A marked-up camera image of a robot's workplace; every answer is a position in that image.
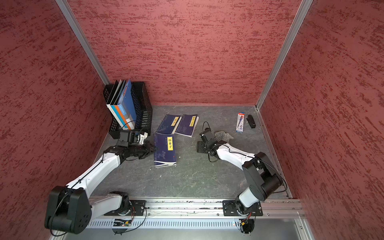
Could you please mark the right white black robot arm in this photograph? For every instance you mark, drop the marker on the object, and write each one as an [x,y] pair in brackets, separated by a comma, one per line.
[261,176]

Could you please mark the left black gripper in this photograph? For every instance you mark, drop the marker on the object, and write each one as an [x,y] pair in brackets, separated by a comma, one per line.
[148,151]

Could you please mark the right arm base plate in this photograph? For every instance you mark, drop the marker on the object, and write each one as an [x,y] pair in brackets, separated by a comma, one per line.
[236,209]

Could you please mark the small black device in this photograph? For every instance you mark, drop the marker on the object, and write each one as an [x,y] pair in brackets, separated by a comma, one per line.
[251,121]

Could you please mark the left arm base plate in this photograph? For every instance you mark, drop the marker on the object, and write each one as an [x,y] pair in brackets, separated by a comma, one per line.
[135,208]

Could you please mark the white blue pen box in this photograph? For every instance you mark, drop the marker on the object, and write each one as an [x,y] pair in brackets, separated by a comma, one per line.
[240,123]

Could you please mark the grey fluffy cleaning cloth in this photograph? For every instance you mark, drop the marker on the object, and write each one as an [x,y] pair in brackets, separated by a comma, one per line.
[223,136]

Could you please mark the blue orange upright folder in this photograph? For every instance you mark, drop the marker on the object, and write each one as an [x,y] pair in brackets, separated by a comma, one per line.
[125,108]

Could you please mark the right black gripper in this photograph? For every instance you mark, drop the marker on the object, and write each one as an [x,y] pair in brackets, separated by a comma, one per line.
[199,147]

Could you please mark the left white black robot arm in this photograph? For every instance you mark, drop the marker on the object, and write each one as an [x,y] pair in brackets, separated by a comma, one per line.
[71,208]

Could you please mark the blue book back left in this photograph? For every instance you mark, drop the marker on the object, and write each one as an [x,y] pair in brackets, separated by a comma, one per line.
[169,125]

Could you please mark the black mesh file basket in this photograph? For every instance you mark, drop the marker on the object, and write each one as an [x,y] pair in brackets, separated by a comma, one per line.
[142,105]

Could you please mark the slotted cable duct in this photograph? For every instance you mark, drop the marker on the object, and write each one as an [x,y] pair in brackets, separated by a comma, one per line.
[198,224]

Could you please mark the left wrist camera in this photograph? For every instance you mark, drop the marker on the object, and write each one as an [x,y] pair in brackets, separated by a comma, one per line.
[131,138]

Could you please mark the white teal upright book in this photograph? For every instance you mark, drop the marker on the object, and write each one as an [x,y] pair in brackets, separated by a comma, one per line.
[113,102]

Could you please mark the purple book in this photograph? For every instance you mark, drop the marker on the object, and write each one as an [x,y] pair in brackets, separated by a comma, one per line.
[164,164]
[187,125]
[166,151]

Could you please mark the aluminium rail frame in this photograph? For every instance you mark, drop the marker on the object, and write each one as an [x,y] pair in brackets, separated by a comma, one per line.
[213,209]

